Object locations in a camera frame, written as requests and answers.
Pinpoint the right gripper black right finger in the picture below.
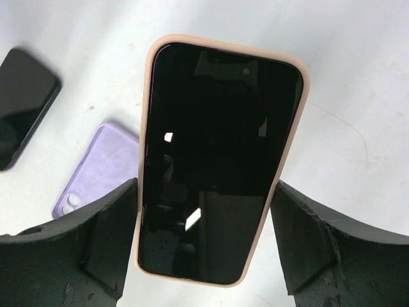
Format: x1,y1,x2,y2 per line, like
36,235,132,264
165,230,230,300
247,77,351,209
270,182,408,306

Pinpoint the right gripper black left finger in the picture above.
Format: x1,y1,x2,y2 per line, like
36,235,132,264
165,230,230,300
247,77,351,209
1,179,137,306

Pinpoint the lilac silicone phone case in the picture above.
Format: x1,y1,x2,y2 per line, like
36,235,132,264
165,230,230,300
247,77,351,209
51,122,139,219

